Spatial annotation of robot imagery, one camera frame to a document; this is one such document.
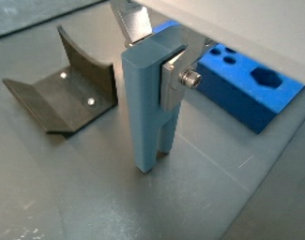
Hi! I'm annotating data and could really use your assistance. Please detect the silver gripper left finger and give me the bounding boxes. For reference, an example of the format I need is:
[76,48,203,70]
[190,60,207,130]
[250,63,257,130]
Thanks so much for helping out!
[110,0,153,47]

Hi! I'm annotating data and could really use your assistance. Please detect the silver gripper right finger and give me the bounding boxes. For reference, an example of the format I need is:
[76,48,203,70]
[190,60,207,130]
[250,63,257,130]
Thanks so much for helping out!
[161,29,217,111]

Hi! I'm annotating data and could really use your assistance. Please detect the blue shape-sorting board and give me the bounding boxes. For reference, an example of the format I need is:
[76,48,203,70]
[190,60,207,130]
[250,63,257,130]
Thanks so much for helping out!
[153,20,305,135]

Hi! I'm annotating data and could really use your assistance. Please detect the dark curved cradle stand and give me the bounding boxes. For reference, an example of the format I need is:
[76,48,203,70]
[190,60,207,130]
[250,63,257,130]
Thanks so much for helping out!
[3,26,118,135]

